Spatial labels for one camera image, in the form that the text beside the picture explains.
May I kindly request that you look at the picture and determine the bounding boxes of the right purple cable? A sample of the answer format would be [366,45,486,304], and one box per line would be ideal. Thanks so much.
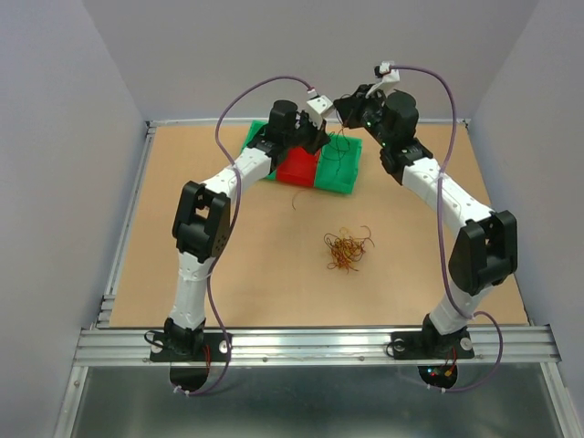
[391,64,505,395]

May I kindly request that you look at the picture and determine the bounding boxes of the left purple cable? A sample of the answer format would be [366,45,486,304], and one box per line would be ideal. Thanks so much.
[186,74,320,397]

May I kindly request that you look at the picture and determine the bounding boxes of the left green bin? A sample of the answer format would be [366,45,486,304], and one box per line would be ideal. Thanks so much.
[240,120,276,153]

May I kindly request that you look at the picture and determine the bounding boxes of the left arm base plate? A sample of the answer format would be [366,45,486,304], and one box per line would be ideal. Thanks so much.
[144,330,227,363]

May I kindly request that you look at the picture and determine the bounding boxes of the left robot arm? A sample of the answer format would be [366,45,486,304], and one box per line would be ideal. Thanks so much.
[156,95,333,361]

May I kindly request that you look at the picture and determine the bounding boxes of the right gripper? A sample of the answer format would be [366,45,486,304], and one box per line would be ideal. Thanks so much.
[332,83,393,148]

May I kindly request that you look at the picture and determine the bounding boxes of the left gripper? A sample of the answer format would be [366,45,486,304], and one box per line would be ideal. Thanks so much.
[284,110,330,157]

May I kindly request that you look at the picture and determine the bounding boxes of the right green bin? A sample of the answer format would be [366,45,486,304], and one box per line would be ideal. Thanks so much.
[314,134,362,194]

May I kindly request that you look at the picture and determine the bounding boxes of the aluminium rail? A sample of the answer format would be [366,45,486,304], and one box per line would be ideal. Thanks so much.
[73,325,561,367]

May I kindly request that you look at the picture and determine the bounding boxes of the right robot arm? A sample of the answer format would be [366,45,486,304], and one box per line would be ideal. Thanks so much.
[334,85,517,360]

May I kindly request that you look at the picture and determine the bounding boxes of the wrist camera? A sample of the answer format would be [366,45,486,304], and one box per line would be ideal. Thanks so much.
[306,95,335,127]
[366,61,401,98]

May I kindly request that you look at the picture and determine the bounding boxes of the green bin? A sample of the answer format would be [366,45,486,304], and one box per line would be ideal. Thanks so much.
[240,120,276,153]
[314,134,362,194]

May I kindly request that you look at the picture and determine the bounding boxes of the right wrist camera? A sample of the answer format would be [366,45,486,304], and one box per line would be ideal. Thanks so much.
[366,61,401,98]

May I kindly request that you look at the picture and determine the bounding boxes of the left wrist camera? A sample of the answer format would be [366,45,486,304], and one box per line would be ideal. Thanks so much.
[306,95,335,127]

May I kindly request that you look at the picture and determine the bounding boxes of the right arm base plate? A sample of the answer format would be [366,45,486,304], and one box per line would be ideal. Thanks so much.
[390,330,475,360]

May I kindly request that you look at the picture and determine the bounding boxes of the wire bundle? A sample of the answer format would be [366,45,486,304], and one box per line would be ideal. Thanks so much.
[321,224,378,276]

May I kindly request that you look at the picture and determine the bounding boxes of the purple cable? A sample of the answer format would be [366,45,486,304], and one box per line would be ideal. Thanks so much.
[186,74,320,397]
[391,64,505,395]

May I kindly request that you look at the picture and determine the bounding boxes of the red bin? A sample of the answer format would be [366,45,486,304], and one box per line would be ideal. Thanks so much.
[276,148,320,187]

